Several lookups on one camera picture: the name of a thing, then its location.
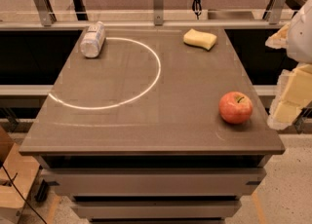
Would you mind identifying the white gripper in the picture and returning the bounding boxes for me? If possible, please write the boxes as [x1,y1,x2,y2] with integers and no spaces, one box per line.
[265,0,312,131]

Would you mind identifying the yellow sponge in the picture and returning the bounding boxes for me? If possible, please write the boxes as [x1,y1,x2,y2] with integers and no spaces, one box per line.
[183,29,217,51]

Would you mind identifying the clear plastic water bottle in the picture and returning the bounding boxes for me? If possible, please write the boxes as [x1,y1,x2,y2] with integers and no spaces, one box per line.
[80,21,105,58]

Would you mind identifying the red apple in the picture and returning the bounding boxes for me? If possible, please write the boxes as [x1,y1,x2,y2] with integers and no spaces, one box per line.
[218,92,253,125]

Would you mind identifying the wooden box on floor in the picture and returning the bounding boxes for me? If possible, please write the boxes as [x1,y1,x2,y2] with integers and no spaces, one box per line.
[0,127,39,224]

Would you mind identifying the right metal rail bracket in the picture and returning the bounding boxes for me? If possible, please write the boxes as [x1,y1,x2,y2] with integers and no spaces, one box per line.
[267,0,286,24]

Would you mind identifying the metal rail bracket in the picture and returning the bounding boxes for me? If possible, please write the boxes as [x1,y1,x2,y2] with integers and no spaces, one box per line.
[153,0,164,25]
[267,0,286,24]
[33,0,55,26]

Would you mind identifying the middle metal rail bracket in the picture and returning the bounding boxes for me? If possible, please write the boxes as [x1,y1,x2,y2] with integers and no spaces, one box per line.
[153,0,164,25]

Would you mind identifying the left metal rail bracket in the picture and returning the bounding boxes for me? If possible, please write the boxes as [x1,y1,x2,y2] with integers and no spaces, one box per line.
[33,0,55,26]

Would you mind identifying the black floor cable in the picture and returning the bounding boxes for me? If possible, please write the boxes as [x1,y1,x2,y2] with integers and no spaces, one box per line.
[0,163,49,224]

